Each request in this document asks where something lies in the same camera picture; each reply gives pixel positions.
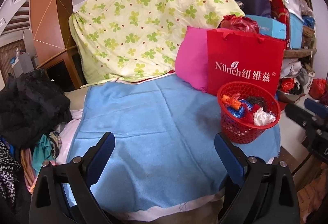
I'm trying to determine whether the metal bowl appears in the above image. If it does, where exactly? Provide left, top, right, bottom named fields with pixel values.
left=276, top=86, right=306, bottom=104

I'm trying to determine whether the red shopping bag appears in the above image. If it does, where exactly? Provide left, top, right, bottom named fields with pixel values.
left=206, top=29, right=286, bottom=98

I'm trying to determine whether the white tissue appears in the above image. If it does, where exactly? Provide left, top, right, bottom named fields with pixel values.
left=253, top=107, right=276, bottom=126

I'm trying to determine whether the wooden lattice door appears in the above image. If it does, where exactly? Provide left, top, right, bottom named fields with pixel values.
left=0, top=39, right=26, bottom=81

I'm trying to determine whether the red foil packet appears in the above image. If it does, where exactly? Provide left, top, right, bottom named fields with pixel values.
left=280, top=77, right=298, bottom=91

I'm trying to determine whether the dark wooden cabinet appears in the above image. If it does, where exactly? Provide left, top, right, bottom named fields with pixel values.
left=36, top=45, right=87, bottom=93

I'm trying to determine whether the blue plastic bag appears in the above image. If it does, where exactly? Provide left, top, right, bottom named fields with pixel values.
left=227, top=104, right=245, bottom=119

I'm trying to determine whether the large red plastic bag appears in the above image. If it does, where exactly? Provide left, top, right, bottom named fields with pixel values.
left=220, top=15, right=260, bottom=34

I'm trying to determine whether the pink pillow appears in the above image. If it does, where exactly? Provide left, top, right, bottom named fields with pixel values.
left=175, top=25, right=210, bottom=93

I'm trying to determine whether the pink orange cloth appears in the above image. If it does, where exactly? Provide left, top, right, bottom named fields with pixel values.
left=20, top=148, right=37, bottom=190

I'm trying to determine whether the grey appliance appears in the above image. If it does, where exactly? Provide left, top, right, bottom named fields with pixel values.
left=11, top=52, right=35, bottom=75

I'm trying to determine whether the teal garment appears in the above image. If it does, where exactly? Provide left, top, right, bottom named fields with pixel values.
left=32, top=134, right=56, bottom=171

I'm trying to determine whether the blue blanket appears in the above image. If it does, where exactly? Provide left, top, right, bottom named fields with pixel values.
left=61, top=76, right=281, bottom=214

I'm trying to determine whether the wooden pillar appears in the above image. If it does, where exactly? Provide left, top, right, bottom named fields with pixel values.
left=29, top=0, right=75, bottom=53

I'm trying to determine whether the clover print quilt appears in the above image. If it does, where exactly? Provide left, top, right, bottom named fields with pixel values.
left=69, top=0, right=245, bottom=84

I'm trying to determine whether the black clothing pile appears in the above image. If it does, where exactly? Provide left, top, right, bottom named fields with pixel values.
left=0, top=70, right=73, bottom=149

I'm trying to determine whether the dark patterned plastic bag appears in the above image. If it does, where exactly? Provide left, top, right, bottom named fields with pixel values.
left=245, top=96, right=268, bottom=112

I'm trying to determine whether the black cable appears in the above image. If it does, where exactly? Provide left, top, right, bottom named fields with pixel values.
left=292, top=146, right=319, bottom=179

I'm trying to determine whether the light blue cardboard box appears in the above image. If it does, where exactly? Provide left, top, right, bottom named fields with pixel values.
left=244, top=14, right=287, bottom=40

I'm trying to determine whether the orange foil wrapper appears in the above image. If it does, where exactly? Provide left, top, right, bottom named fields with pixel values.
left=221, top=94, right=242, bottom=110

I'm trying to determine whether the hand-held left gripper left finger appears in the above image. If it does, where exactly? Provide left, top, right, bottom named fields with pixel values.
left=29, top=132, right=116, bottom=224

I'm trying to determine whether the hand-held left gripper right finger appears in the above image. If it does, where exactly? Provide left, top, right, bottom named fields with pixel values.
left=214, top=132, right=300, bottom=224

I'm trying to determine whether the red mesh basket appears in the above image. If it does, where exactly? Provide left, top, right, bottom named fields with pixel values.
left=217, top=82, right=280, bottom=144

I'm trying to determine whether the black floral garment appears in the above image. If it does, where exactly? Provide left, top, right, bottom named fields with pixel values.
left=0, top=141, right=23, bottom=205

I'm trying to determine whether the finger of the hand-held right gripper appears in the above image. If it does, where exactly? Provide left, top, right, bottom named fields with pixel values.
left=304, top=98, right=324, bottom=113
left=285, top=103, right=315, bottom=128

